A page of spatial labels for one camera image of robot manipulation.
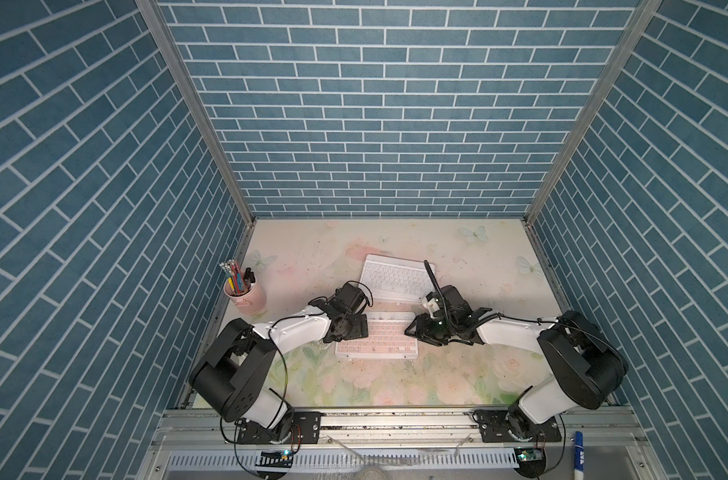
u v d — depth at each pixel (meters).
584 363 0.45
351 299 0.72
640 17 0.71
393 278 0.99
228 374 0.43
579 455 0.69
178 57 0.78
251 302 0.89
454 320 0.72
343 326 0.67
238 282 0.87
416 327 0.82
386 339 0.89
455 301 0.73
